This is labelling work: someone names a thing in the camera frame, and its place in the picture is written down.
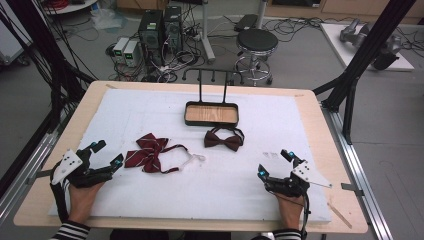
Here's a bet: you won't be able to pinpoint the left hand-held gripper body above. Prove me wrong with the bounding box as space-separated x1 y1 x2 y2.
49 148 113 189

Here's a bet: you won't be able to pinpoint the black strap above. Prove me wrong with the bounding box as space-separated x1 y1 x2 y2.
49 179 70 223

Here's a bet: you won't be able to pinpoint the person's dark trousers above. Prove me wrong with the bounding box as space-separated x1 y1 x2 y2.
109 229 232 240

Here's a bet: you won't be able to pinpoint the person's left hand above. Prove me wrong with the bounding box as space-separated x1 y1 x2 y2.
67 181 106 225

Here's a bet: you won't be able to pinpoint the light wooden table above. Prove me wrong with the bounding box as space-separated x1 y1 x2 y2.
13 80 370 235

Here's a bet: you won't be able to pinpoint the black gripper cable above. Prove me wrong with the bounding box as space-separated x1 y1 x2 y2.
299 193 312 240

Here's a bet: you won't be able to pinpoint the thin wooden stick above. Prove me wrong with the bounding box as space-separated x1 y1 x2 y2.
326 202 354 230

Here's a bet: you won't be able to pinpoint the black round stool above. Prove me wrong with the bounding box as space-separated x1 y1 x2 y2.
234 28 280 87

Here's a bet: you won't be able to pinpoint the person's right striped sleeve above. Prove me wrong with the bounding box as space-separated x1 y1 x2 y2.
272 228 303 240

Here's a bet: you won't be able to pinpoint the dark brown bow tie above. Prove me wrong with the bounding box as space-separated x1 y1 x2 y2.
203 126 246 153

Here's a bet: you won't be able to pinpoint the white foam mat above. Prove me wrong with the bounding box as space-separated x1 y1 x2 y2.
48 87 333 225

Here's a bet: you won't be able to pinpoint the black flat device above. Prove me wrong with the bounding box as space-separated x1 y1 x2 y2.
233 13 260 33

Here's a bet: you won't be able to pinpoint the black rack with wooden tray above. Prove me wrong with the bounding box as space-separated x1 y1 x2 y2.
182 67 245 128

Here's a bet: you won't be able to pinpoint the person's right hand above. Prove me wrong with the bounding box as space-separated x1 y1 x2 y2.
273 191 306 232

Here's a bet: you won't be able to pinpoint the round white table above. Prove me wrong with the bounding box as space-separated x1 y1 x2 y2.
42 0 100 16

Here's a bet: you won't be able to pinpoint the tangle of floor cables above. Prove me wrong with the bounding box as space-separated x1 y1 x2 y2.
105 6 209 84

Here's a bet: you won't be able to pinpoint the red striped bow tie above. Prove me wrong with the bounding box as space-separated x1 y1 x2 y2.
123 132 207 175

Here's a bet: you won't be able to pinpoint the black frame post with cables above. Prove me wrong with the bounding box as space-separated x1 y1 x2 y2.
0 0 98 133

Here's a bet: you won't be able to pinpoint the grey table leg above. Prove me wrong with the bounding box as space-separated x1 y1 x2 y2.
199 0 217 65

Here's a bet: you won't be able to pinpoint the white power supply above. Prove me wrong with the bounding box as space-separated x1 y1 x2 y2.
112 36 130 65
122 40 141 68

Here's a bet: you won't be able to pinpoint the person's left striped sleeve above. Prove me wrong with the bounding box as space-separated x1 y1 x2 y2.
49 219 92 240

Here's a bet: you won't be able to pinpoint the white floor board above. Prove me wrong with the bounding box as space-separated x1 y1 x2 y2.
319 22 416 72

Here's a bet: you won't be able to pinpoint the person's striped sleeve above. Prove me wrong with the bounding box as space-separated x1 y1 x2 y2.
49 219 92 240
272 228 303 240

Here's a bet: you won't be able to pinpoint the clear plastic bag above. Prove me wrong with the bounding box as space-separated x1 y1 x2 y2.
90 7 128 32

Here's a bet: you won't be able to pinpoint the metal bracket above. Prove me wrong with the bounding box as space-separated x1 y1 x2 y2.
340 182 365 197

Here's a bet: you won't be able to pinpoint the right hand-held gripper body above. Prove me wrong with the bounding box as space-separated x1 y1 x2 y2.
264 160 334 198

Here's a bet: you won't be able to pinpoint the aluminium rail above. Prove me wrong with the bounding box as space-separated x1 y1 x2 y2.
0 128 60 225
320 101 395 240

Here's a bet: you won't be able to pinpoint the black computer tower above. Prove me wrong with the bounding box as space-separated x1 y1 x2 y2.
162 5 184 55
137 9 165 67

